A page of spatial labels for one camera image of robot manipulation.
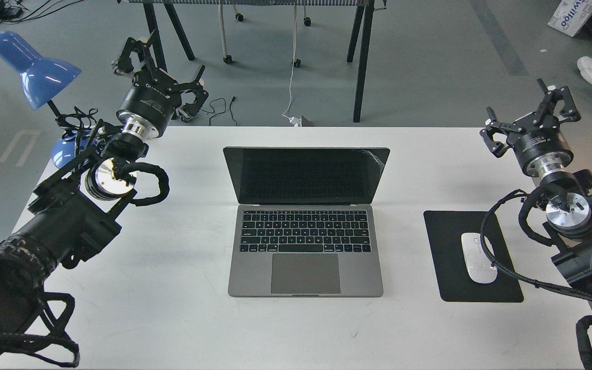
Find black floor cables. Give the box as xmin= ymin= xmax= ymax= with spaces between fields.
xmin=0 ymin=0 xmax=83 ymax=46

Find black thin floor cable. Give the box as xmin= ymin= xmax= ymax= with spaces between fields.
xmin=193 ymin=96 xmax=238 ymax=127

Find white cardboard box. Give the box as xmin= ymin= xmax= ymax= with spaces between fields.
xmin=547 ymin=1 xmax=592 ymax=37

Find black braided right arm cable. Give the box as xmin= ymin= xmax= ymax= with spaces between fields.
xmin=480 ymin=189 xmax=592 ymax=311

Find white charger cable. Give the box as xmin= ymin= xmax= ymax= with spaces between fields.
xmin=282 ymin=5 xmax=314 ymax=127

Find blue desk lamp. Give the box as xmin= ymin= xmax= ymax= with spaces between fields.
xmin=0 ymin=31 xmax=90 ymax=169

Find black trestle table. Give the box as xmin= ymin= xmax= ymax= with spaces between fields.
xmin=118 ymin=0 xmax=387 ymax=123

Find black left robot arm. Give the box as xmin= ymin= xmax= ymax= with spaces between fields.
xmin=0 ymin=31 xmax=209 ymax=367

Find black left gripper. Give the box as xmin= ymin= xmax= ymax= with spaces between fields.
xmin=112 ymin=30 xmax=210 ymax=139

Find black mouse pad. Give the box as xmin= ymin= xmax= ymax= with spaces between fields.
xmin=423 ymin=210 xmax=524 ymax=303

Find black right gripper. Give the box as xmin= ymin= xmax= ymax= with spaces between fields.
xmin=479 ymin=78 xmax=581 ymax=178

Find grey open laptop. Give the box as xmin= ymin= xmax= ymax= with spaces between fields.
xmin=223 ymin=146 xmax=390 ymax=298

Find white computer mouse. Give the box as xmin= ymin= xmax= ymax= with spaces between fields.
xmin=461 ymin=232 xmax=498 ymax=284

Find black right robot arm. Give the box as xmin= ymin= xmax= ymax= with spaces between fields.
xmin=478 ymin=78 xmax=592 ymax=369

